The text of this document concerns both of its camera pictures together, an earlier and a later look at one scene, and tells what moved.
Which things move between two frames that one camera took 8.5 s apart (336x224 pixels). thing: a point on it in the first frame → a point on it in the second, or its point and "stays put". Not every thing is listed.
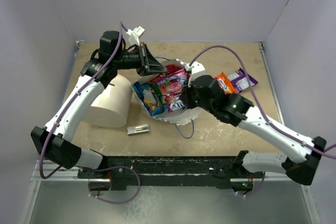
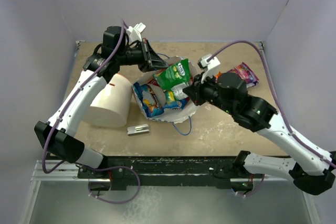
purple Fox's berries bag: [172, 87] → [245, 74]
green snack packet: [157, 93] → [173, 74]
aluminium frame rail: [61, 174] stays put
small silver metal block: [138, 129] stays put
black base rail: [119, 171] stays put
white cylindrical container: [111, 109] stays put
